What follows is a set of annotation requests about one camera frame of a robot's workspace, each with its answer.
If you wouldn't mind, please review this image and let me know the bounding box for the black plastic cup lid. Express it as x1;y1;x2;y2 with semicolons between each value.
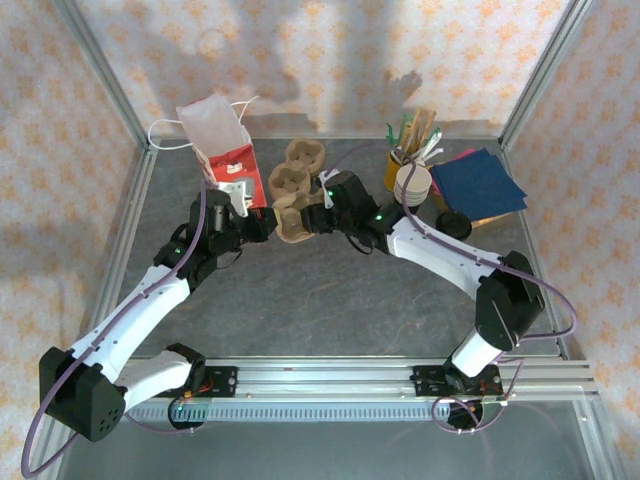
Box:
435;210;472;237

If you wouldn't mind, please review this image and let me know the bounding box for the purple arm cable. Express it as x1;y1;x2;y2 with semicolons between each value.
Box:
19;182;207;479
327;140;577;435

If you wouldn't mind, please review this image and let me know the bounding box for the red paper gift bag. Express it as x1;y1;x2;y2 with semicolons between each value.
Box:
148;93;269;211

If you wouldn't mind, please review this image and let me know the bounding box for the yellow stirrer holder cup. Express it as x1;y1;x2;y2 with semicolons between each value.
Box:
383;151;407;192

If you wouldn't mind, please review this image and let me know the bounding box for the aluminium table side rail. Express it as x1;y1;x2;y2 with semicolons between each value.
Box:
499;142;571;360
82;147;160;362

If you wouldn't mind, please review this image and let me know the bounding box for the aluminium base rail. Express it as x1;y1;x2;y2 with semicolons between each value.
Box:
119;355;600;401

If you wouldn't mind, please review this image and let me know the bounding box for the aluminium frame post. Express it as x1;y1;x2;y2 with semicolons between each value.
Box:
498;0;596;150
52;0;154;151

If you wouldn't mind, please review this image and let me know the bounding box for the paper cup stack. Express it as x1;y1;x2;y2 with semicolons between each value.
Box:
393;164;432;207

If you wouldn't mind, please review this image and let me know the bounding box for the grey slotted cable duct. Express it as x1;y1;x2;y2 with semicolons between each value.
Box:
124;401;501;422

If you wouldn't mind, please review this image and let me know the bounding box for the navy blue napkin stack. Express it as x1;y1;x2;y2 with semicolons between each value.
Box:
430;148;529;225

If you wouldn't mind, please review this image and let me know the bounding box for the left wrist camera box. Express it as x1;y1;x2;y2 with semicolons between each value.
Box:
217;177;257;217

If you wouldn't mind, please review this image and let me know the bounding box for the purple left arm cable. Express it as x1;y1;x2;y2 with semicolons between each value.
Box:
19;182;207;479

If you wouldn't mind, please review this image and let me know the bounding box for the white wrapped straw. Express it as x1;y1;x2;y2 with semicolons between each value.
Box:
412;144;445;164
414;127;443;160

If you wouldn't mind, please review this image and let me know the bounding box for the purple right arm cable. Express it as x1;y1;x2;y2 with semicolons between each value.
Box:
327;140;577;435

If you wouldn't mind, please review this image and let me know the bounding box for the brown pulp cup carrier stack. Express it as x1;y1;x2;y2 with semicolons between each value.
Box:
268;138;329;200

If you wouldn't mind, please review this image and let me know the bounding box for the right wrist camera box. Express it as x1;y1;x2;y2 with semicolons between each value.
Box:
316;168;337;210

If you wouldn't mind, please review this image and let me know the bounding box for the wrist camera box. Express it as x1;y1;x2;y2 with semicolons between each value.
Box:
316;168;337;210
217;177;257;217

